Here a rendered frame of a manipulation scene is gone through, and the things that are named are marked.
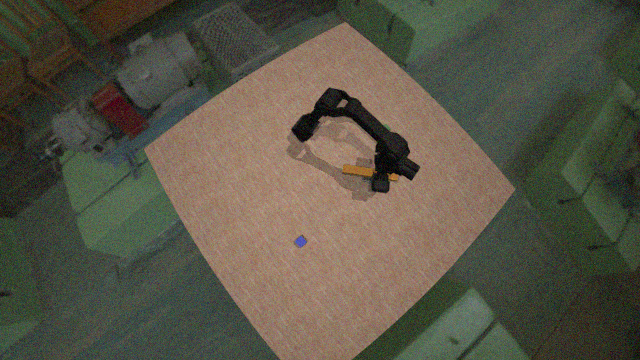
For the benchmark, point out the orange bar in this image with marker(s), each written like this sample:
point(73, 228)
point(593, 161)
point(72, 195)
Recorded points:
point(366, 172)

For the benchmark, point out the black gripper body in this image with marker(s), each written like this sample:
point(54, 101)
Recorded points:
point(381, 184)

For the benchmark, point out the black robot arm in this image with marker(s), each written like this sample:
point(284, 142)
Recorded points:
point(393, 147)

